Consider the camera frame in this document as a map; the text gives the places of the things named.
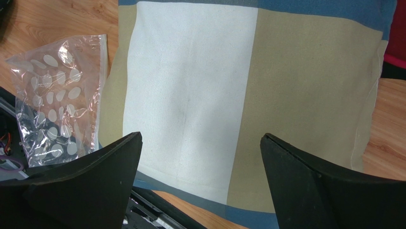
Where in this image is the blue beige white pillow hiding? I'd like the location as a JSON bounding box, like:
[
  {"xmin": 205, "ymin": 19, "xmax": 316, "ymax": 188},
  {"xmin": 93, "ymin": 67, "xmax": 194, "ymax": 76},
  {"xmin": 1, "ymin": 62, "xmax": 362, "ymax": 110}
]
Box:
[{"xmin": 98, "ymin": 0, "xmax": 397, "ymax": 229}]

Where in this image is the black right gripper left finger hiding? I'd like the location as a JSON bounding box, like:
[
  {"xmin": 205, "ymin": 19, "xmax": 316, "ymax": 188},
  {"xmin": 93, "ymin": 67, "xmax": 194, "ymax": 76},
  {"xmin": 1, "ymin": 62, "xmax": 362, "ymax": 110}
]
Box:
[{"xmin": 0, "ymin": 132, "xmax": 142, "ymax": 229}]

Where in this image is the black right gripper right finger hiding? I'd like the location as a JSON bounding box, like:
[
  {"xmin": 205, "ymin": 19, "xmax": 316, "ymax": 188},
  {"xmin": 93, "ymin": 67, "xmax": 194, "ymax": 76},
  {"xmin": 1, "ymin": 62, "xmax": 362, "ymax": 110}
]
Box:
[{"xmin": 260, "ymin": 134, "xmax": 406, "ymax": 229}]

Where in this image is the clear polka-dot zip bag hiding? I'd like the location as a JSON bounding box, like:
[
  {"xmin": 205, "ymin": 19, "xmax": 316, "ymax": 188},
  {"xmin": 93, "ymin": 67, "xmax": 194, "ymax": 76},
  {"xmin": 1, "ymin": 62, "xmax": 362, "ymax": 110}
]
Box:
[{"xmin": 6, "ymin": 34, "xmax": 108, "ymax": 167}]

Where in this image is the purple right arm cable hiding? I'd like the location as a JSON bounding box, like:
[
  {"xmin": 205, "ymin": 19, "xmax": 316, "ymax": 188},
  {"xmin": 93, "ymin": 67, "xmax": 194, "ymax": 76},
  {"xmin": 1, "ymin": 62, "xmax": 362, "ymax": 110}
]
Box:
[{"xmin": 0, "ymin": 155, "xmax": 25, "ymax": 172}]

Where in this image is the red folded cloth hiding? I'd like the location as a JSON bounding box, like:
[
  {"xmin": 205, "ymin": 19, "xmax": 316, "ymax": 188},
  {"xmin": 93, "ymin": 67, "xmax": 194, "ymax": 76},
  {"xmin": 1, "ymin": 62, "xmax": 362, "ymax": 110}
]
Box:
[{"xmin": 384, "ymin": 0, "xmax": 406, "ymax": 69}]

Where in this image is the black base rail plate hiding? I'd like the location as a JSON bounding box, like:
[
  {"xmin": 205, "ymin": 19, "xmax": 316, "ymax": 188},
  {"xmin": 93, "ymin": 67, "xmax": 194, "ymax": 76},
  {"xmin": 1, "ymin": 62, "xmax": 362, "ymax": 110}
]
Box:
[{"xmin": 0, "ymin": 89, "xmax": 202, "ymax": 229}]

